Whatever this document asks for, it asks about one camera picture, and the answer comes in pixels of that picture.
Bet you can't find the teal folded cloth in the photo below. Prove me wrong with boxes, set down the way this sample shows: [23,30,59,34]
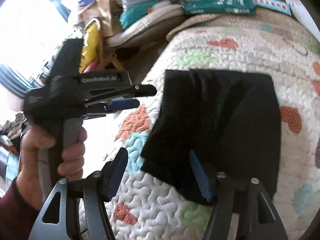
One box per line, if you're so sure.
[119,0,161,30]

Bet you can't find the wooden stool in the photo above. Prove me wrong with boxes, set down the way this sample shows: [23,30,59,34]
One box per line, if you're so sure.
[94,37,141,72]

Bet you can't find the black pants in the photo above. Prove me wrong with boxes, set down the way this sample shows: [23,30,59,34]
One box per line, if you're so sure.
[141,69,281,205]

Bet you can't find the person's left hand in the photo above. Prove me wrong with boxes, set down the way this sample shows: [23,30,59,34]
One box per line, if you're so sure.
[16,126,89,212]

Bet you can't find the dark red sleeve forearm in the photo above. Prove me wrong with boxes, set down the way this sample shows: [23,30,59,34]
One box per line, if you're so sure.
[0,178,39,240]

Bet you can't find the quilted heart pattern bedspread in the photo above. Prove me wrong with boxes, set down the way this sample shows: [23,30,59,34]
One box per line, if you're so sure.
[84,9,319,239]

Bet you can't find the green paper ream package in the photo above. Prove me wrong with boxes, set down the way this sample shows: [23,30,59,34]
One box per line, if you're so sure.
[180,0,255,15]

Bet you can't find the yellow plastic bag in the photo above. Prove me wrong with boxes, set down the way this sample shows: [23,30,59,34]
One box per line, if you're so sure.
[79,18,103,73]

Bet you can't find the light blue shapes toy box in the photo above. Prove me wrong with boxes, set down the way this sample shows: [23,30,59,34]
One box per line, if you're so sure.
[252,0,291,16]

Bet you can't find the white printed paper sheet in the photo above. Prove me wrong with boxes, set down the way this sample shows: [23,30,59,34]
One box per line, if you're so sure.
[283,0,319,41]

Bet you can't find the beige folded blanket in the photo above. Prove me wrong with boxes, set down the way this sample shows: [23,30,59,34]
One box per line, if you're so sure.
[105,4,183,48]

